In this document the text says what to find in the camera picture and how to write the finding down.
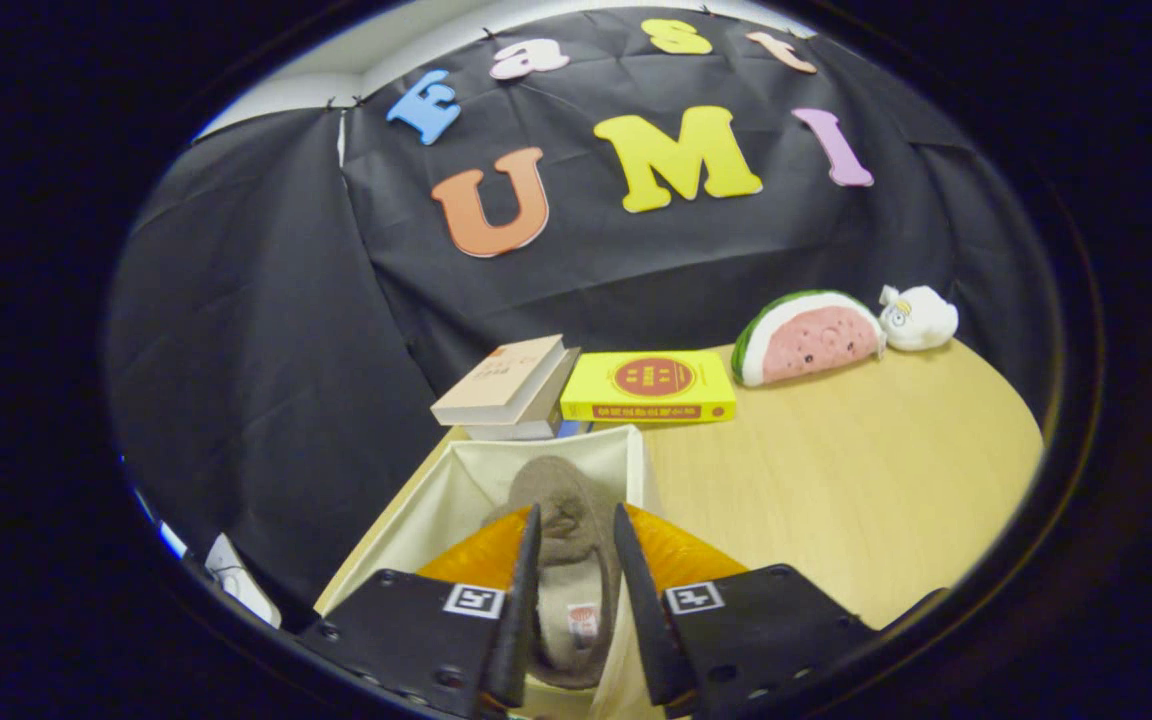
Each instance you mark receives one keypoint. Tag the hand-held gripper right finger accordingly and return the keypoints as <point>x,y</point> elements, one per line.
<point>766,630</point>

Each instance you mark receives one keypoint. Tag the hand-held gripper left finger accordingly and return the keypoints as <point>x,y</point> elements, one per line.
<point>416,630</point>

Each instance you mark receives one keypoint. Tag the cream storage box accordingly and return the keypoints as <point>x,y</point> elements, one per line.
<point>466,475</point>

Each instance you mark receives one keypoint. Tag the brown fuzzy shoe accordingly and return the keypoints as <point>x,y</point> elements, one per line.
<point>571,540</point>

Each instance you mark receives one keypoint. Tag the blue book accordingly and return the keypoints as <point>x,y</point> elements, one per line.
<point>571,429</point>

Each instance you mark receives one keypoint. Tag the grey book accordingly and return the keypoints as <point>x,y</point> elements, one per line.
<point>546,405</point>

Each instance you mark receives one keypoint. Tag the yellow book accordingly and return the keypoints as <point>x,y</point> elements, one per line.
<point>651,385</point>

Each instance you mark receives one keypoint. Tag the watermelon slice plush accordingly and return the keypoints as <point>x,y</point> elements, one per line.
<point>811,340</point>

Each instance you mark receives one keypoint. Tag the white plush toy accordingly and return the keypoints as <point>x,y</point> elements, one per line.
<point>921,318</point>

